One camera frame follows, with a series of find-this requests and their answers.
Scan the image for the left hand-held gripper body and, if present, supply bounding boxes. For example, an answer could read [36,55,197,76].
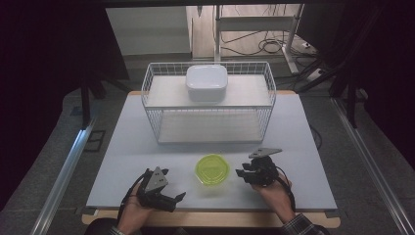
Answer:
[136,165,179,213]

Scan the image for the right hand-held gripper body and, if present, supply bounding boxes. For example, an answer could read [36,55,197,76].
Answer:
[244,147,284,189]

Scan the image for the green round container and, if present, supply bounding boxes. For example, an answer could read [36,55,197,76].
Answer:
[194,154,231,187]

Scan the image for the white wire shelf rack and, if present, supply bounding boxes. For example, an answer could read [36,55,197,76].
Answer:
[141,61,277,145]

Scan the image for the white square container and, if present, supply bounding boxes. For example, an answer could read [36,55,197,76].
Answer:
[185,64,229,103]

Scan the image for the person's left hand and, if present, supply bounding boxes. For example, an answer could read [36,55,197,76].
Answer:
[116,192,155,233]

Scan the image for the person's right hand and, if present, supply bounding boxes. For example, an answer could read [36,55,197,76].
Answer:
[251,172,297,225]

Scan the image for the black stand leg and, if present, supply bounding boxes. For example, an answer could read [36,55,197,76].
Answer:
[79,75,109,129]
[345,76,360,129]

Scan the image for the white power strip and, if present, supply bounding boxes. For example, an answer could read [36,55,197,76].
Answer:
[305,68,327,82]

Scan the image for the white board panel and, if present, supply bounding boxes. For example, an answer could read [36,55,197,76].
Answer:
[105,6,192,57]

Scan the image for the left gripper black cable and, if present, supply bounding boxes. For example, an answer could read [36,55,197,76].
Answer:
[116,168,152,223]

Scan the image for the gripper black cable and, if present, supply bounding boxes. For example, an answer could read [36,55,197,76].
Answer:
[116,168,152,223]
[274,165,298,213]

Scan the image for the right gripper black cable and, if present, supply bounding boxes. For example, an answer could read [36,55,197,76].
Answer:
[274,165,298,213]

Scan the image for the black table cable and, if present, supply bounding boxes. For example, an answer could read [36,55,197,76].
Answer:
[308,123,324,152]

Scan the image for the aluminium rail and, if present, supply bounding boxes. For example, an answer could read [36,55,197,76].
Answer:
[330,97,415,235]
[29,117,98,235]

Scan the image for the black floor cables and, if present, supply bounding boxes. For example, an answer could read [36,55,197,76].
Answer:
[220,29,316,58]

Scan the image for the white metal desk frame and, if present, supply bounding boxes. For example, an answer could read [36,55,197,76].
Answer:
[212,3,305,74]

